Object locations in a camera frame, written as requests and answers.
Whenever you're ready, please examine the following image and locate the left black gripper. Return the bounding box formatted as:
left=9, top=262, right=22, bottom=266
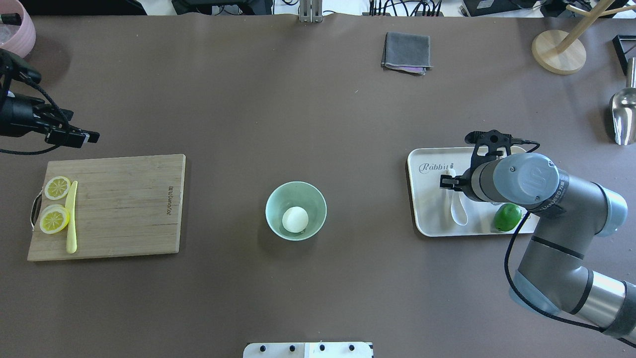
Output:
left=0, top=91, right=100, bottom=149

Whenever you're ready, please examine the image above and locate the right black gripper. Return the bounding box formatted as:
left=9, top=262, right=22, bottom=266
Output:
left=439, top=168, right=477, bottom=199

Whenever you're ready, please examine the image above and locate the white ceramic spoon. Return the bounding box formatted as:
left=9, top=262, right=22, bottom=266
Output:
left=447, top=189, right=468, bottom=226

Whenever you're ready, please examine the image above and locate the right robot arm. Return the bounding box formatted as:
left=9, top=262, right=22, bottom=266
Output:
left=439, top=153, right=635, bottom=346

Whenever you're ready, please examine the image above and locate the pink bowl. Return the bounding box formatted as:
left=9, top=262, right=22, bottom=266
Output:
left=0, top=0, right=36, bottom=58

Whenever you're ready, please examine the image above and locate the mint green bowl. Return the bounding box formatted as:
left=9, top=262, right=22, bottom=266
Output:
left=264, top=181, right=327, bottom=242

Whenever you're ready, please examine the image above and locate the cream rabbit tray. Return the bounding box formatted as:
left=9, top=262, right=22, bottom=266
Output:
left=407, top=146, right=547, bottom=237

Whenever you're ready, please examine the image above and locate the single lemon slice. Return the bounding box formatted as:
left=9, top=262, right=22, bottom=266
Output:
left=43, top=176, right=72, bottom=201

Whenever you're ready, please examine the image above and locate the green lime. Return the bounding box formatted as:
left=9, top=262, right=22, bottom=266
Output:
left=493, top=202, right=523, bottom=232

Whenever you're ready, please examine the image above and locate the top stacked lemon slice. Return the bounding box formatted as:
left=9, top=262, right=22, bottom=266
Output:
left=39, top=204, right=71, bottom=234

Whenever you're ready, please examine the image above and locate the wooden cutting board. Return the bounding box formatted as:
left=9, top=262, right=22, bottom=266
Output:
left=27, top=154, right=186, bottom=262

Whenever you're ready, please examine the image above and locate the yellow plastic knife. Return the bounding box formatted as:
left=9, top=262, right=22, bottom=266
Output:
left=65, top=180, right=78, bottom=254

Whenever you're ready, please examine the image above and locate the grey folded cloth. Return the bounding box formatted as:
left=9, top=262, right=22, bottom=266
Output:
left=380, top=31, right=432, bottom=76

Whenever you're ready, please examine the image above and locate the wooden cup tree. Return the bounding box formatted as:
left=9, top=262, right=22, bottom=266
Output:
left=531, top=0, right=636, bottom=75

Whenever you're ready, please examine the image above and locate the metal scoop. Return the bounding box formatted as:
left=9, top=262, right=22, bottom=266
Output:
left=611, top=58, right=636, bottom=146

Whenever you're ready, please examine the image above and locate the wine glass rack tray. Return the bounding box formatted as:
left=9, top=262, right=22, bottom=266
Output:
left=612, top=34, right=636, bottom=75

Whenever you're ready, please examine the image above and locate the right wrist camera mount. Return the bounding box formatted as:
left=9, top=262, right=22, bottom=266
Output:
left=464, top=129, right=540, bottom=173

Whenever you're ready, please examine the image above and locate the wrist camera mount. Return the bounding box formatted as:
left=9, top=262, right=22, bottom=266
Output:
left=464, top=129, right=540, bottom=173
left=0, top=48, right=42, bottom=96

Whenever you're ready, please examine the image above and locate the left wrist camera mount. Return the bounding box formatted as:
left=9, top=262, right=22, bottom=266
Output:
left=0, top=48, right=42, bottom=96

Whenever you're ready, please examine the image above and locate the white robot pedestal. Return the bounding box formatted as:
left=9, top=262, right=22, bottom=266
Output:
left=242, top=341, right=375, bottom=358

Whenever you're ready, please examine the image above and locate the aluminium frame post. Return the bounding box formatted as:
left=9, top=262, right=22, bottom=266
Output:
left=298, top=0, right=324, bottom=23

